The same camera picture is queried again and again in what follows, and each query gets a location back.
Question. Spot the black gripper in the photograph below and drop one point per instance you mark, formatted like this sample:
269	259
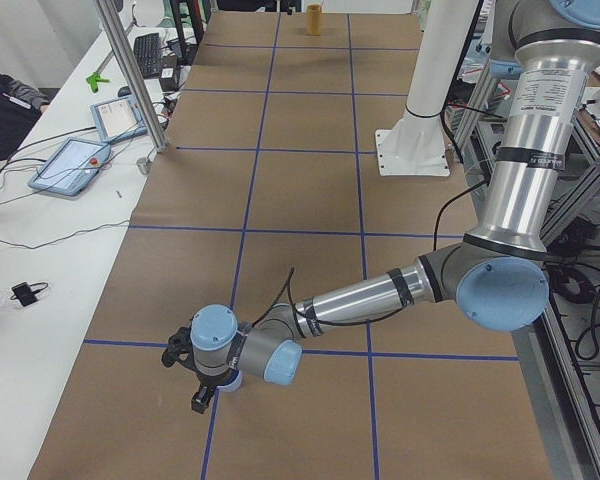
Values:
207	379

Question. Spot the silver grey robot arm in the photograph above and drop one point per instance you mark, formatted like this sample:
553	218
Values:
494	274

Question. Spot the blue plastic cup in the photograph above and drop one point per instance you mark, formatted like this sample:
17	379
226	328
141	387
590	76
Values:
233	383

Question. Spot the yellow wooden cup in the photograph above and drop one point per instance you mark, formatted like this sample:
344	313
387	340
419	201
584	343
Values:
314	19

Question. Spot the small black device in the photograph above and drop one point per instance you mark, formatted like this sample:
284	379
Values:
26	293

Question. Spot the blue teach pendant near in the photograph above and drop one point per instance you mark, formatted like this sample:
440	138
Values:
71	168

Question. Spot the blue teach pendant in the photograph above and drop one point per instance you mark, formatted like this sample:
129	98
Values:
118	119
71	168

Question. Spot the blue teach pendant far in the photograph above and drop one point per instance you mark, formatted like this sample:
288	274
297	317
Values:
118	119

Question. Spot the green plastic clamp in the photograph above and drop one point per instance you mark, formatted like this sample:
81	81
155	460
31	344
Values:
94	80

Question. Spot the black keyboard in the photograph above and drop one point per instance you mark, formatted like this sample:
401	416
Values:
147	50

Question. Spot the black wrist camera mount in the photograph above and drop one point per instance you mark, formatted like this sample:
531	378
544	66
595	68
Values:
179	349

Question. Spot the aluminium frame post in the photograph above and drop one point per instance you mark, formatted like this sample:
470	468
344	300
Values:
125	58

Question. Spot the white camera pole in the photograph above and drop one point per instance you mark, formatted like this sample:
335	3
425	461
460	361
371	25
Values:
415	145

